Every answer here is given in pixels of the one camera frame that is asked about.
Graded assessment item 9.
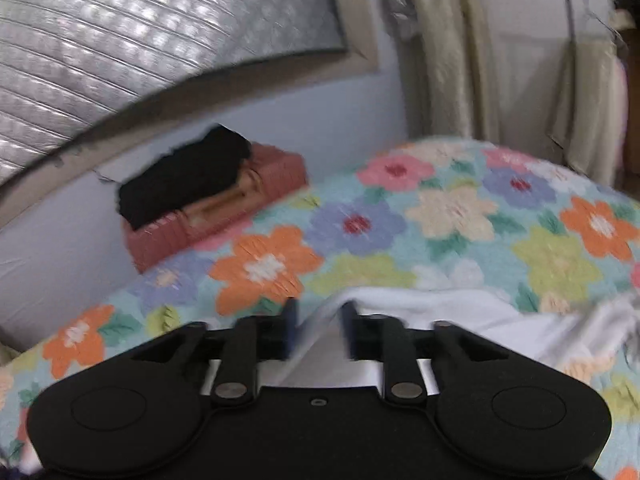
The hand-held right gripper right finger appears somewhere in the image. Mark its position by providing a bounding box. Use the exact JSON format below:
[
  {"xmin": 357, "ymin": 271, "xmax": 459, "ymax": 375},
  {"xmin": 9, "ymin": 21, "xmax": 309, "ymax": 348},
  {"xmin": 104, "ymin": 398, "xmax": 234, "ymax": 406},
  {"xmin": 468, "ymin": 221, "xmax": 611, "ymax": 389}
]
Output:
[{"xmin": 338, "ymin": 302, "xmax": 511, "ymax": 405}]

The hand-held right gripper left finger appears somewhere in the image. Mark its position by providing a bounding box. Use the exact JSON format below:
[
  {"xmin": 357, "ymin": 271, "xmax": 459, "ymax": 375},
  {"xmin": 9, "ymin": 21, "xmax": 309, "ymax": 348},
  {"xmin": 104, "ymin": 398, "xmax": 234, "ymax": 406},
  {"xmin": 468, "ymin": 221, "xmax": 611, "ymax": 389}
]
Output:
[{"xmin": 131, "ymin": 298, "xmax": 301, "ymax": 407}]

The white cloth garment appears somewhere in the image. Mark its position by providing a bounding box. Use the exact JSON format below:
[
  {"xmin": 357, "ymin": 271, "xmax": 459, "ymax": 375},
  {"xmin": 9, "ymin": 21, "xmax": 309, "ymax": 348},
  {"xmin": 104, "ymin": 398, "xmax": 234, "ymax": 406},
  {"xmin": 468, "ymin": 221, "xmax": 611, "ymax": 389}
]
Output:
[{"xmin": 260, "ymin": 286, "xmax": 640, "ymax": 391}]

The clothes rack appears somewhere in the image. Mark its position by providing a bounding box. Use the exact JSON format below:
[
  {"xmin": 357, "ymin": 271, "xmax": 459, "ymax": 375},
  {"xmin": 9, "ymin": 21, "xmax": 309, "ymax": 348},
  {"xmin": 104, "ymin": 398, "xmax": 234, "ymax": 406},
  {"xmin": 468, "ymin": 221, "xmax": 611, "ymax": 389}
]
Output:
[{"xmin": 545, "ymin": 0, "xmax": 640, "ymax": 161}]

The red brick-pattern pillow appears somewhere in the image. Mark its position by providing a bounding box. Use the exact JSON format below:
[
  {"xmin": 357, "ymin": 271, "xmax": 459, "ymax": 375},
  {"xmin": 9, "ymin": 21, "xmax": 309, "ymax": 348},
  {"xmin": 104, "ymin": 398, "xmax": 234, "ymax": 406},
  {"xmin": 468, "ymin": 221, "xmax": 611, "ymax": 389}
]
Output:
[{"xmin": 123, "ymin": 141, "xmax": 309, "ymax": 275}]

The floral bed blanket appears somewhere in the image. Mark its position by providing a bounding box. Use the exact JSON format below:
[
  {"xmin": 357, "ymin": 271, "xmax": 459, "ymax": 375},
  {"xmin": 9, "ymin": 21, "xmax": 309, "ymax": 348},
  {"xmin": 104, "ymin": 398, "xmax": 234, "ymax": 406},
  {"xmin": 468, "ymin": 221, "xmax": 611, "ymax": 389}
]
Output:
[{"xmin": 0, "ymin": 137, "xmax": 640, "ymax": 480}]

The black folded cloth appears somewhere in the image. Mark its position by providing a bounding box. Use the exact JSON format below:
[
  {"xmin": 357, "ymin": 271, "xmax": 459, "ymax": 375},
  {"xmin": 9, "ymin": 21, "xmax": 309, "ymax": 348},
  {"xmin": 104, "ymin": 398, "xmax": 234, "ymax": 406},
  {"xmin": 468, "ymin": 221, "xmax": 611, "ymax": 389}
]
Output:
[{"xmin": 116, "ymin": 125, "xmax": 253, "ymax": 230}]

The cream curtain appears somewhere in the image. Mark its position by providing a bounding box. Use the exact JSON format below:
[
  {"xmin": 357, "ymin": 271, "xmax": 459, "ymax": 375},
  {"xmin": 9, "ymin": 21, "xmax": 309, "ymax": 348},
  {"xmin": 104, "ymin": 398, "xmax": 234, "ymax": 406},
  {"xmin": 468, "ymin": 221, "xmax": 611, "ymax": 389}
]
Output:
[{"xmin": 367, "ymin": 0, "xmax": 501, "ymax": 143}]

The silver foil window cover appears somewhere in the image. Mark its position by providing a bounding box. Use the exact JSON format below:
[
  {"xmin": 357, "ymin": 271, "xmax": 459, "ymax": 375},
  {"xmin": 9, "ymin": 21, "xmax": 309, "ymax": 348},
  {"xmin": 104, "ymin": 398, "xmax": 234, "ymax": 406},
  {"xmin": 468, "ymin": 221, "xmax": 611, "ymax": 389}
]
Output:
[{"xmin": 0, "ymin": 0, "xmax": 348, "ymax": 186}]

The cream hanging garment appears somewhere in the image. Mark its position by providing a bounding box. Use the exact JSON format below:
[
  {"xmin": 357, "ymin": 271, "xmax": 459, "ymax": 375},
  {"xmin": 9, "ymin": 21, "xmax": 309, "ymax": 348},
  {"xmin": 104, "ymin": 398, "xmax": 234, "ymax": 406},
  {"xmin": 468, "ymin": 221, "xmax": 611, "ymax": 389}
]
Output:
[{"xmin": 547, "ymin": 35, "xmax": 628, "ymax": 186}]

